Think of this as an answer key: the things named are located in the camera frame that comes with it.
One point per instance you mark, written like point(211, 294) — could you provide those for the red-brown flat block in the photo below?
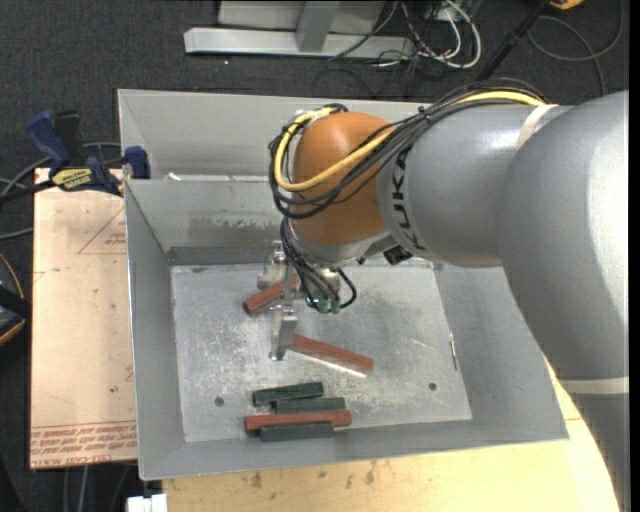
point(300, 421)
point(262, 298)
point(335, 352)

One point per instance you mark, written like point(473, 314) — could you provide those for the brown cardboard board, red print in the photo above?
point(80, 320)

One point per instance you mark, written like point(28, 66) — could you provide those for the grey metal bin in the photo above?
point(225, 350)

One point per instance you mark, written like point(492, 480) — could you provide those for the dark green flat block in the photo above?
point(287, 392)
point(315, 405)
point(297, 432)

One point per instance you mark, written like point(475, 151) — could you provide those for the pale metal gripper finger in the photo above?
point(274, 265)
point(283, 335)

